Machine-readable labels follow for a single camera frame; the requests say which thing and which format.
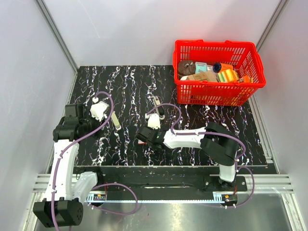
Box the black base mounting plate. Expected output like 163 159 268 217
73 166 248 193

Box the beige stapler magazine piece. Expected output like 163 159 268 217
111 111 121 130

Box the orange snack packet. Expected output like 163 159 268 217
237 75 253 83

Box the blue capped orange bottle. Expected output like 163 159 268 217
212 63 233 73

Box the light blue card box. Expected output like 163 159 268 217
195 62 207 74

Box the yellow green box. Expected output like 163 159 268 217
218 69 239 83

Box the brown round item in basket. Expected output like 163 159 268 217
178 60 196 76

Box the red plastic shopping basket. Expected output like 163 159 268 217
173 39 266 106

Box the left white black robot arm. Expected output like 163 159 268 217
33 101 109 228

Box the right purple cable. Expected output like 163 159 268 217
146 103 255 209

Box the aluminium rail with ruler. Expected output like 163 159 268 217
85 188 233 204

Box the brown cardboard package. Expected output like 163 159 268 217
180 71 218 82

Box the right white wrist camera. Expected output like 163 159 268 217
145 113 161 129

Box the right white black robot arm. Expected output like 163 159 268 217
136 122 246 191

